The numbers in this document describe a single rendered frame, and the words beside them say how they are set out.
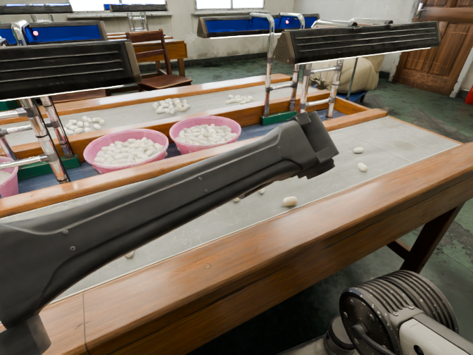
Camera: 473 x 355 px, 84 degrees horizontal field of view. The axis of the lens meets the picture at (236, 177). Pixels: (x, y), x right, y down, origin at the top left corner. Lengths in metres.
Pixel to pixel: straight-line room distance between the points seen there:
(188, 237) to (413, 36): 0.90
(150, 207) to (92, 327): 0.32
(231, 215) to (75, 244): 0.48
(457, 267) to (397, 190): 1.12
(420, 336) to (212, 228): 0.40
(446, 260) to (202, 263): 1.55
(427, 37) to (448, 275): 1.18
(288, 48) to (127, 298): 0.63
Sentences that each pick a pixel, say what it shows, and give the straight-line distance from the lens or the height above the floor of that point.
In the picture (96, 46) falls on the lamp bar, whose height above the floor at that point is 1.11.
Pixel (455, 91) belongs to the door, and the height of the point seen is 0.09.
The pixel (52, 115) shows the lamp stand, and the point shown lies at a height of 0.87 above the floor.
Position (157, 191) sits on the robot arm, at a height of 1.05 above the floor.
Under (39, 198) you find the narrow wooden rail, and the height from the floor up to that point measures 0.76.
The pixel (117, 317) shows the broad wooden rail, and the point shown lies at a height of 0.76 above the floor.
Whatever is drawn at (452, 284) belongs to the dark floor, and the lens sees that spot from 1.77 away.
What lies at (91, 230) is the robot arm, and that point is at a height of 1.05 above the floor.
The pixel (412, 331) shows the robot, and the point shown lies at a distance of 0.47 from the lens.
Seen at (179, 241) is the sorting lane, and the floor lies 0.74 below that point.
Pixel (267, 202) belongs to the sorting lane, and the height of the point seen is 0.74.
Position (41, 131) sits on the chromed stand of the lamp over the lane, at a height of 0.91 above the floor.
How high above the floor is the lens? 1.18
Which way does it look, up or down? 35 degrees down
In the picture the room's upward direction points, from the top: straight up
